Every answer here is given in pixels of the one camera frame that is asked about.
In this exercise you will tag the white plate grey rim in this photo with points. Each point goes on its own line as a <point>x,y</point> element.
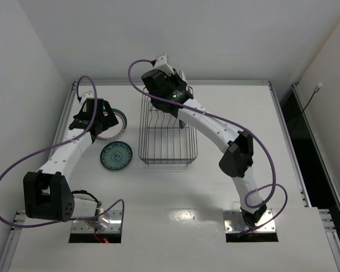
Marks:
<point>182,76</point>

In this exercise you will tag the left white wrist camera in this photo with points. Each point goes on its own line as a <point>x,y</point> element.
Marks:
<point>89,94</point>

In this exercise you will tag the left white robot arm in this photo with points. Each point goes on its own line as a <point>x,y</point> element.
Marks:
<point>47,192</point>

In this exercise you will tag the blue floral green plate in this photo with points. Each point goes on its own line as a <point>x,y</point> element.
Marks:
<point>116,156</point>

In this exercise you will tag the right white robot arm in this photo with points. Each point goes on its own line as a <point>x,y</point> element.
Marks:
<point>236,146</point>

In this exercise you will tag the metal base plate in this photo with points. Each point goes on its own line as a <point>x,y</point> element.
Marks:
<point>234,223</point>
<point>109,223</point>

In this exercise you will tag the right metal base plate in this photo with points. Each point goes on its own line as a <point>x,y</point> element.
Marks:
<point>234,223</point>

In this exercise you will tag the green red rimmed plate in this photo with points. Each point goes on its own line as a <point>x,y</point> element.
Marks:
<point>116,131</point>
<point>182,124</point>

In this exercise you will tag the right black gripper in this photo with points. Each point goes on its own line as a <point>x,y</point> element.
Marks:
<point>183,85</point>

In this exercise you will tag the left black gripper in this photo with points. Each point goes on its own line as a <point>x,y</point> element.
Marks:
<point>109,119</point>

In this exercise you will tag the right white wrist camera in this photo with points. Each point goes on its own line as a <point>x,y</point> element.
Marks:
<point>161,63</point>

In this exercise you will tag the black cable white plug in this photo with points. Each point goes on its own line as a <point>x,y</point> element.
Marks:
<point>315,90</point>

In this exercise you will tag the grey wire dish rack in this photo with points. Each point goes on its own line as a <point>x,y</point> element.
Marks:
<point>161,141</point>

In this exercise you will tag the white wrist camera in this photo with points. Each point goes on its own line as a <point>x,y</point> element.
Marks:
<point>89,94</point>
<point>161,63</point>

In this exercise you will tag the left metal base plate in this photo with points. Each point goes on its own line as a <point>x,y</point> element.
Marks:
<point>109,223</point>

